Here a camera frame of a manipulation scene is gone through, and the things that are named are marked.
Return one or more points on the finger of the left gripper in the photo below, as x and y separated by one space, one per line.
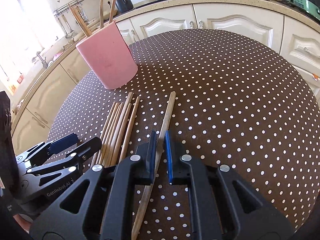
45 150
76 158

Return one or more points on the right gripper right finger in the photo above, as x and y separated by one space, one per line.
222 204

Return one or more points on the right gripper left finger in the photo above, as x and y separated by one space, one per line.
99 204

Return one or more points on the wooden chopstick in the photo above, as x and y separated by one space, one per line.
113 7
80 21
129 130
154 168
101 14

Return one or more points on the chrome sink faucet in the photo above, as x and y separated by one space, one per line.
38 56

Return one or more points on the brown polka dot tablecloth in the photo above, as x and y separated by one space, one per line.
238 103

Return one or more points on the pink cylindrical utensil holder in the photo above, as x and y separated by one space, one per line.
108 55

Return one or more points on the black electric kettle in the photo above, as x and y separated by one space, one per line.
124 6

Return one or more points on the green countertop appliance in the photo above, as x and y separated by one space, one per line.
305 0

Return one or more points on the wall utensil rack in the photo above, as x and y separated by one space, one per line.
61 10

